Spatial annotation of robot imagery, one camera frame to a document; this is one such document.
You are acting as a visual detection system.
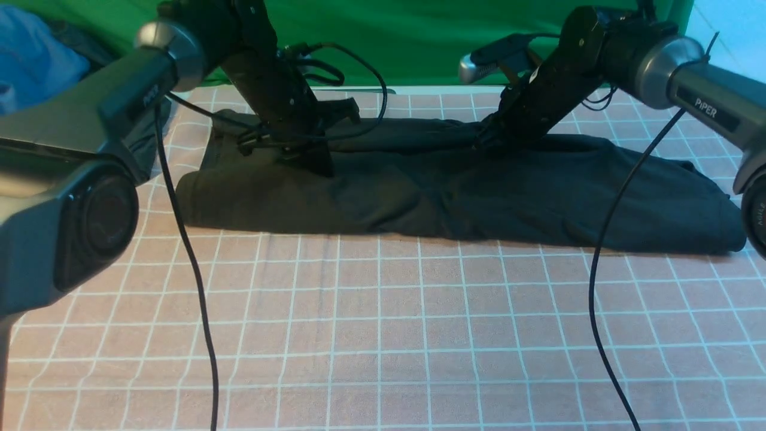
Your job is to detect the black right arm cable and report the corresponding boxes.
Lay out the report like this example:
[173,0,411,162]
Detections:
[580,33,720,431]

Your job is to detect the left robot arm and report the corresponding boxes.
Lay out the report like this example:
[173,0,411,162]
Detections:
[1,1,360,380]

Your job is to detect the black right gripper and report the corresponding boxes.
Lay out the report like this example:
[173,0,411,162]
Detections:
[476,42,599,150]

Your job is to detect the dark gray long-sleeved shirt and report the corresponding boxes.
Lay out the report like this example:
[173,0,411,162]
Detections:
[176,119,746,254]

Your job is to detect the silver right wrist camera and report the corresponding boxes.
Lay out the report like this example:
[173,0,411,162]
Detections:
[458,34,541,84]

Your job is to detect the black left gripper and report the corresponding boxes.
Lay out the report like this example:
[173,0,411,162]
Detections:
[221,42,361,177]

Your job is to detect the dark crumpled garment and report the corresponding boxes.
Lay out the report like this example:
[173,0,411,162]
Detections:
[43,19,157,186]

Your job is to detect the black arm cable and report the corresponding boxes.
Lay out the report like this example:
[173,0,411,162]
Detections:
[580,33,720,431]
[153,42,388,431]

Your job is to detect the green backdrop cloth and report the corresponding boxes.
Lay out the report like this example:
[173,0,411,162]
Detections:
[0,0,695,87]

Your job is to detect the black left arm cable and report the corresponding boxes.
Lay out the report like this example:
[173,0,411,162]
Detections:
[153,42,388,431]

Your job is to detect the blue crumpled garment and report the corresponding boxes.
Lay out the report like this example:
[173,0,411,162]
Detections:
[1,4,90,116]

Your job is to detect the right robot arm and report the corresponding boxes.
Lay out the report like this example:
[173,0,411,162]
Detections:
[475,1,765,256]

